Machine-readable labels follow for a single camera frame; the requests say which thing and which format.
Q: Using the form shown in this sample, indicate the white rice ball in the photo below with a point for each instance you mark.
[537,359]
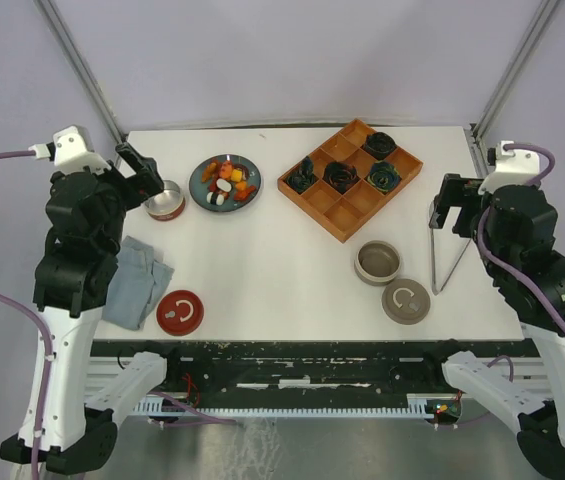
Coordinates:
[224,185]

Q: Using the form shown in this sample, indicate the yellow food cube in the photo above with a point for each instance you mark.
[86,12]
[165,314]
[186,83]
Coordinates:
[236,175]

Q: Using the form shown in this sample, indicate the right aluminium frame post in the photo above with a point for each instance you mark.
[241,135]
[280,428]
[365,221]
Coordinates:
[531,38]

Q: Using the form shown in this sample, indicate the orange black rolled napkin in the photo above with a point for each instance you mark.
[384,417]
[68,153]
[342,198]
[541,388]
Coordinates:
[340,176]

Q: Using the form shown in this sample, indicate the beige lunch box bowl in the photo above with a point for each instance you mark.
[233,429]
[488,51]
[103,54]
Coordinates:
[377,263]

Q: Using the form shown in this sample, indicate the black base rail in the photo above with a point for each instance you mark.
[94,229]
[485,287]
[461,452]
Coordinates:
[237,372]

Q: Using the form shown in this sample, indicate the metal tongs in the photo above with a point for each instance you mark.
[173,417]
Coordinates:
[440,278]

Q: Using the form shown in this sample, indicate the black white sushi roll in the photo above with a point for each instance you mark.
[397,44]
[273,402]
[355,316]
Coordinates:
[216,198]

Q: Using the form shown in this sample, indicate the red steel lunch bowl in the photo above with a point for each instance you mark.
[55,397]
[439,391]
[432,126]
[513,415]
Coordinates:
[167,205]

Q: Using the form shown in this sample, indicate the red lunch box lid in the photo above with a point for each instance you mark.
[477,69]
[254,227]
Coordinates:
[180,313]

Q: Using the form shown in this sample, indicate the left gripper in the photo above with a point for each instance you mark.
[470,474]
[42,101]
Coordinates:
[140,186]

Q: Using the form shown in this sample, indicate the wooden compartment tray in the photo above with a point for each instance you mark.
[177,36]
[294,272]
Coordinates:
[342,215]

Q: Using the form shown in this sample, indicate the aluminium frame post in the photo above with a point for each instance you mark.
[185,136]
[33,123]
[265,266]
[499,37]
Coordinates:
[531,38]
[54,20]

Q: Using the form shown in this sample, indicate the green rolled napkin right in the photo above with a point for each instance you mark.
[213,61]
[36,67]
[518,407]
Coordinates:
[383,176]

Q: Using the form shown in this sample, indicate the dark rolled napkin top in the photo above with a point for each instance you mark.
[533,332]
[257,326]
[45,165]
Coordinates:
[379,145]

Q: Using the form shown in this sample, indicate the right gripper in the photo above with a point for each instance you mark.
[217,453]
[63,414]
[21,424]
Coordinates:
[455,189]

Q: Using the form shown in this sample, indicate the light blue cloth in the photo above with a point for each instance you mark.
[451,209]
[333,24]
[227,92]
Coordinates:
[137,286]

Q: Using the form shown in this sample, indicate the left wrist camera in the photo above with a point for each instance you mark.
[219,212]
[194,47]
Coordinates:
[71,151]

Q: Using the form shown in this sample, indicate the blue rolled napkin left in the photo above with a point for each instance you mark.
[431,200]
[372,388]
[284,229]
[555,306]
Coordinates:
[302,177]

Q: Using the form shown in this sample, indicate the fried chicken piece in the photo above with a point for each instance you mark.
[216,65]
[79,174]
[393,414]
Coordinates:
[243,195]

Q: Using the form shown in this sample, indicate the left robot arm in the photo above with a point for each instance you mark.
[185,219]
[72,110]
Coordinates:
[89,200]

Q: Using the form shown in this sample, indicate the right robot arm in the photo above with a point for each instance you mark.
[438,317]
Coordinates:
[513,228]

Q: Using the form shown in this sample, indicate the left aluminium frame post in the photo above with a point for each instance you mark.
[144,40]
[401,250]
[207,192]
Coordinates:
[54,20]

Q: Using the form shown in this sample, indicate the blue ceramic food plate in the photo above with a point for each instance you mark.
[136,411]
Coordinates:
[204,176]

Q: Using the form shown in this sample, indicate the beige lunch box lid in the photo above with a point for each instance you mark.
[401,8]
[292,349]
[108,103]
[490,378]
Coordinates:
[405,301]

